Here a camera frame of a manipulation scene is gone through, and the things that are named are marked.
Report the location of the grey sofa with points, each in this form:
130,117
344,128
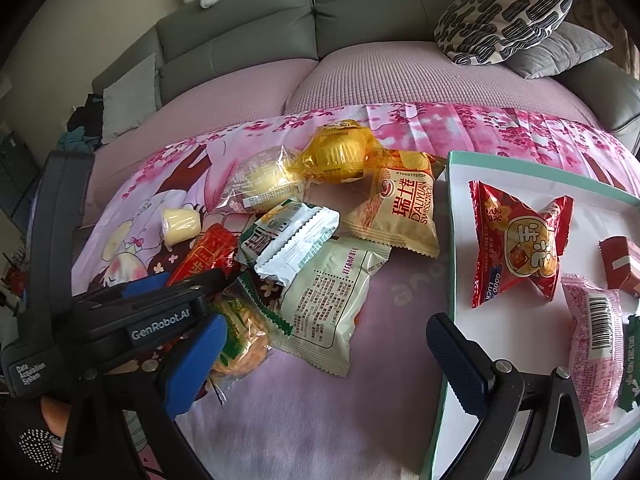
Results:
240,35

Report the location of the teal box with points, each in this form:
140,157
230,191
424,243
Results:
470,335

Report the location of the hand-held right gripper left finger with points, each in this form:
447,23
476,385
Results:
197,360

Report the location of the person's left hand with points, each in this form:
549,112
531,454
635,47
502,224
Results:
30,445

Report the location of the clear green rice cracker packet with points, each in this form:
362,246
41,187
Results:
245,340

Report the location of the green and silver packet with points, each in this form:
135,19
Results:
285,245

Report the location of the pink sofa cover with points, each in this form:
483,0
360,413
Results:
350,80

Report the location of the teal cloth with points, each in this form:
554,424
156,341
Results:
75,140

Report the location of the amber yellow bread packet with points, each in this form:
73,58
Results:
340,157

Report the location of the dark red white-striped packet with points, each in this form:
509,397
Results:
622,265

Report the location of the yellow pudding cup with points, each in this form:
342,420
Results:
180,225

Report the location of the dark green packet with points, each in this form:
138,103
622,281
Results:
631,375

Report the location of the red packet with round label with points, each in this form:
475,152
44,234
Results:
525,250

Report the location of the light grey pillow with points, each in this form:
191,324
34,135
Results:
132,100

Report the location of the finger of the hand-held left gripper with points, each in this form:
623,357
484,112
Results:
190,300
142,286

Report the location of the red patterned packet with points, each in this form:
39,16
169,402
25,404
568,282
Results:
210,250

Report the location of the pale green packet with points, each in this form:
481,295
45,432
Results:
330,305

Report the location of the pink packet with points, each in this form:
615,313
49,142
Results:
592,350

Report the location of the yellow roll cake packet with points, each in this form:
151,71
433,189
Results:
395,215

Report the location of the dark clothes pile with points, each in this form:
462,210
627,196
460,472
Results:
85,110

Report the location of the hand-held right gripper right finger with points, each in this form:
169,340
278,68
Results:
455,360

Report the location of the black and white patterned pillow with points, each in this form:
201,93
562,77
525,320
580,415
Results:
505,20

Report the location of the printed blanket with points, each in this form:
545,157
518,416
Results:
370,410

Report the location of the clear-wrapped round cake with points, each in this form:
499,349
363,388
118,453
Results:
265,180

